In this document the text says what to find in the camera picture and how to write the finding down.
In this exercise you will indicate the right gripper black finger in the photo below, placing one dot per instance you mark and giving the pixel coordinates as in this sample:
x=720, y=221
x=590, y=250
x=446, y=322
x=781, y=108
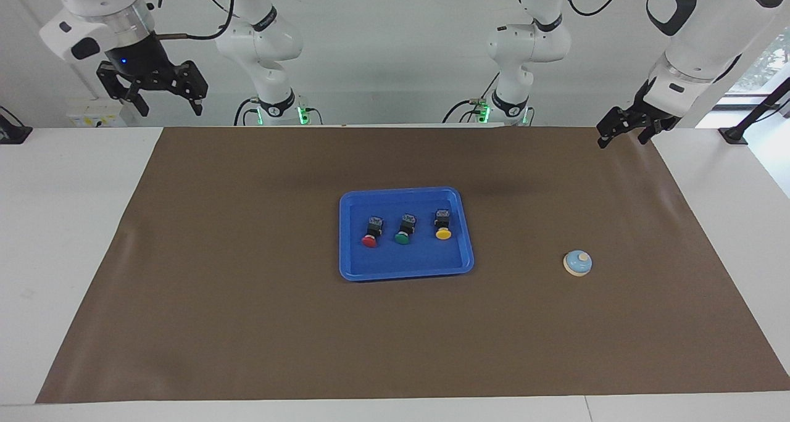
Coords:
x=120, y=90
x=194, y=86

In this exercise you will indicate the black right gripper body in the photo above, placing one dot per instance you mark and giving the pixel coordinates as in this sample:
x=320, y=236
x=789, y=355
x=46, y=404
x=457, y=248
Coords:
x=142, y=64

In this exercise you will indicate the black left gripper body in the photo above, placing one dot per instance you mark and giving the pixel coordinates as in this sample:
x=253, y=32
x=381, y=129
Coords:
x=654, y=116

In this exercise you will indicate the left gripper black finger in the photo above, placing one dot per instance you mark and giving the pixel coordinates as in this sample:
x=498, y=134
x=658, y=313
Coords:
x=649, y=132
x=614, y=123

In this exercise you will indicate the light blue desk bell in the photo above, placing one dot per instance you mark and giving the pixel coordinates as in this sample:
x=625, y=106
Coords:
x=577, y=262

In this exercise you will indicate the yellow push button switch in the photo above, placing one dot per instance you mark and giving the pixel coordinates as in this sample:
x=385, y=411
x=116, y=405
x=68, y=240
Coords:
x=443, y=234

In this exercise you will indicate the red push button switch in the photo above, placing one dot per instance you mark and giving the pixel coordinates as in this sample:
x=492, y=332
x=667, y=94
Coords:
x=370, y=241

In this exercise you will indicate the green push button switch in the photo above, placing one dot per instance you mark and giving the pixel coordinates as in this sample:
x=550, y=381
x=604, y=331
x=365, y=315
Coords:
x=402, y=239

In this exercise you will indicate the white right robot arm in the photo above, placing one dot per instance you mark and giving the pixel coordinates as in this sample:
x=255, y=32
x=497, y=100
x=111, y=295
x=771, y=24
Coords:
x=259, y=39

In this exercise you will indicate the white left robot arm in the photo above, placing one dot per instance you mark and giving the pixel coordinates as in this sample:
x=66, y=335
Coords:
x=531, y=39

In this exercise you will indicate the blue plastic tray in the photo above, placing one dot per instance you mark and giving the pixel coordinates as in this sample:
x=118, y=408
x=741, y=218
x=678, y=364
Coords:
x=407, y=261

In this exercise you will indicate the black stand with foot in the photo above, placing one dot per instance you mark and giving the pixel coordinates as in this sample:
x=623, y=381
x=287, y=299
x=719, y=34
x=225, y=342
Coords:
x=734, y=135

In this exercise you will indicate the brown table mat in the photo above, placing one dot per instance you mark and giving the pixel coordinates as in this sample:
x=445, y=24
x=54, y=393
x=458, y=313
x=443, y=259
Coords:
x=395, y=335

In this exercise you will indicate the black clamp mount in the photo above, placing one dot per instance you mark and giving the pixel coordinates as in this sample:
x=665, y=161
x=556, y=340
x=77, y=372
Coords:
x=12, y=135

